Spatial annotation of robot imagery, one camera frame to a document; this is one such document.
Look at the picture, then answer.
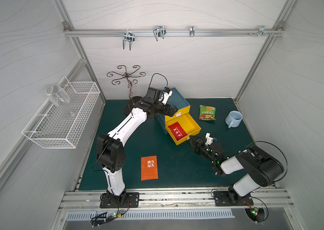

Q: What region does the green snack packet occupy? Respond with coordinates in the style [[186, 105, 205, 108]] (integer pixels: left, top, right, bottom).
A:
[[199, 105, 216, 121]]

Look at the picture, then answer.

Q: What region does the white wire basket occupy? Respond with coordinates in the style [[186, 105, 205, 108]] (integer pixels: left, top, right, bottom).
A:
[[22, 76, 100, 149]]

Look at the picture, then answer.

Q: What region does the double metal hook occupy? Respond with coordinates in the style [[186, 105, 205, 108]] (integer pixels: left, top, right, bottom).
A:
[[123, 31, 135, 50]]

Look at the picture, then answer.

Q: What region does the white vent strip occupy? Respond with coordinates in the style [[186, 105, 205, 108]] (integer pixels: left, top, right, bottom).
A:
[[66, 209, 235, 221]]

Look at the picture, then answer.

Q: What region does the round black led puck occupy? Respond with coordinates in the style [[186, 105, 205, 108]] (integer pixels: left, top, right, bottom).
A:
[[245, 208, 266, 223]]

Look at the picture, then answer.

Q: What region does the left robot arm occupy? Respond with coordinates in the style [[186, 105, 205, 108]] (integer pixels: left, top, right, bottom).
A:
[[97, 87, 178, 199]]

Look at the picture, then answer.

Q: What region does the wire metal hook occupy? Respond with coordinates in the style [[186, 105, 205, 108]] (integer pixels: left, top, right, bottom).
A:
[[153, 25, 166, 41]]

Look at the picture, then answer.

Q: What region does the light blue mug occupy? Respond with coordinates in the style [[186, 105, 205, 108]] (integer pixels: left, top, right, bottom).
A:
[[225, 111, 243, 128]]

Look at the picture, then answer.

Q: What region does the orange postcard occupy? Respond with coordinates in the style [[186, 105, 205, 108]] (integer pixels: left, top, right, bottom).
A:
[[141, 156, 158, 181]]

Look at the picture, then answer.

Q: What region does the clear wine glass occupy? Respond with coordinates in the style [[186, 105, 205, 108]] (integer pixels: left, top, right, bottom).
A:
[[45, 85, 75, 117]]

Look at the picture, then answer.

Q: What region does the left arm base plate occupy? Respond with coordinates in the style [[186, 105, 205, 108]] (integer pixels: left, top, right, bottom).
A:
[[99, 191, 140, 209]]

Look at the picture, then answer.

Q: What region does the brown metal jewelry stand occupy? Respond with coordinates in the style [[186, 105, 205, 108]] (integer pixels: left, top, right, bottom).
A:
[[106, 65, 146, 115]]

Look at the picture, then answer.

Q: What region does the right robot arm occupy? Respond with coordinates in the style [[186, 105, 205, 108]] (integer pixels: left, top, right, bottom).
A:
[[188, 133, 288, 205]]

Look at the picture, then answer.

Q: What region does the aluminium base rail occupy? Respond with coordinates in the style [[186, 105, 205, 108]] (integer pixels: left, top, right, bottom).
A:
[[58, 186, 295, 211]]

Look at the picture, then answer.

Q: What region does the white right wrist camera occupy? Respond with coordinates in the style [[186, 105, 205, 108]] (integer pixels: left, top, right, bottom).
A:
[[205, 133, 217, 146]]

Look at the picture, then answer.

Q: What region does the horizontal aluminium rail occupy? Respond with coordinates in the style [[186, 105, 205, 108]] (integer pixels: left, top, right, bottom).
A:
[[64, 28, 285, 38]]

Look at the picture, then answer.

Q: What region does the teal drawer cabinet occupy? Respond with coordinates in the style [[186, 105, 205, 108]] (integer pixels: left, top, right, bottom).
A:
[[154, 87, 191, 135]]

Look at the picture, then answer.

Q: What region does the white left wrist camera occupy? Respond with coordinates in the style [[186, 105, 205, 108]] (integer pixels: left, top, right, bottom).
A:
[[160, 87, 173, 104]]

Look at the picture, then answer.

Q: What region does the small metal clip hook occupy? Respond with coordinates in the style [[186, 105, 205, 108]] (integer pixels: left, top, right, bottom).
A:
[[189, 25, 195, 37]]

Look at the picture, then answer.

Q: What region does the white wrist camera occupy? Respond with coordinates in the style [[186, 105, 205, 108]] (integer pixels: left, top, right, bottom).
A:
[[205, 133, 217, 146], [160, 87, 173, 104]]

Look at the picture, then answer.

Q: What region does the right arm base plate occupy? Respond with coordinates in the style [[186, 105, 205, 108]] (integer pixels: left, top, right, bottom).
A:
[[211, 189, 254, 207]]

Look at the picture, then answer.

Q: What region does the red postcard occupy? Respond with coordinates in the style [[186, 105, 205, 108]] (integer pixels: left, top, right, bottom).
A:
[[168, 122, 187, 141]]

